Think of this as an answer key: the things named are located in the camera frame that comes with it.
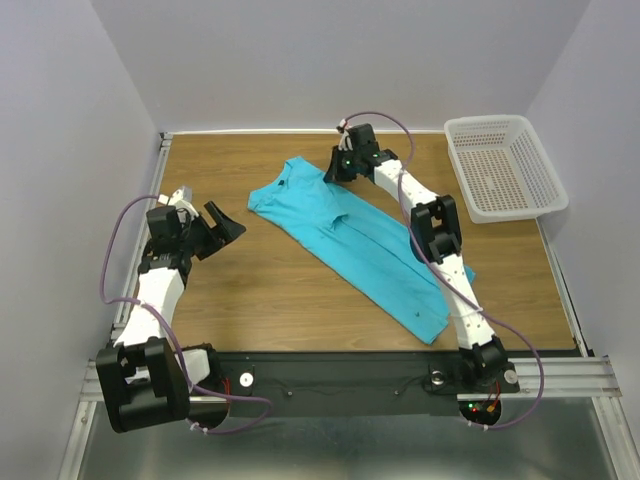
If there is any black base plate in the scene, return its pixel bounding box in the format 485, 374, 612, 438
162, 351, 521, 419

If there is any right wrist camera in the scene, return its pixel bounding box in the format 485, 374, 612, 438
336, 119, 354, 151

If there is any turquoise t-shirt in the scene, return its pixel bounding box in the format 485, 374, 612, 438
248, 157, 449, 344

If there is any white plastic basket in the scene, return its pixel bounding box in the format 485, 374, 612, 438
444, 115, 569, 224

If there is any left aluminium side rail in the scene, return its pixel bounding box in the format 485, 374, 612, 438
110, 132, 173, 342

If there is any aluminium frame rail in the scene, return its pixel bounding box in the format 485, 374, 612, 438
82, 355, 624, 401

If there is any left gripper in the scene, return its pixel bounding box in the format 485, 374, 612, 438
178, 202, 245, 260

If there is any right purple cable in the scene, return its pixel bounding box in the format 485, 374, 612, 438
339, 110, 546, 431

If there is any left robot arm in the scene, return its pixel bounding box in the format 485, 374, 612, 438
96, 201, 246, 433

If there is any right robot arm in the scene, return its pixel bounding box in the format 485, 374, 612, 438
324, 119, 510, 390

